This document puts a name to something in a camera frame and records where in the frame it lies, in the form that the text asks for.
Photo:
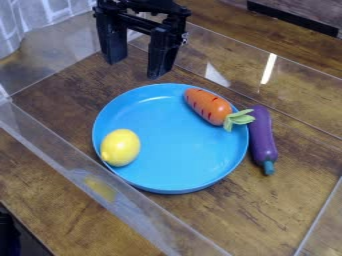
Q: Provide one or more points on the purple toy eggplant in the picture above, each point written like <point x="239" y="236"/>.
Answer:
<point x="262" y="143"/>

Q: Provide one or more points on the grey white curtain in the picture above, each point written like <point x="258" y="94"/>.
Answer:
<point x="25" y="15"/>

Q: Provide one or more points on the orange toy carrot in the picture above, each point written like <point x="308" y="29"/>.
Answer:
<point x="215" y="109"/>

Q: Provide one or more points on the blue round plate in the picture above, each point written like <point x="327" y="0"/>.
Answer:
<point x="186" y="153"/>

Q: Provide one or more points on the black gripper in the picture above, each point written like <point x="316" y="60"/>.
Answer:
<point x="159" y="18"/>

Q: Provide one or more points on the yellow toy lemon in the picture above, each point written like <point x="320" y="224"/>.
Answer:
<point x="120" y="147"/>

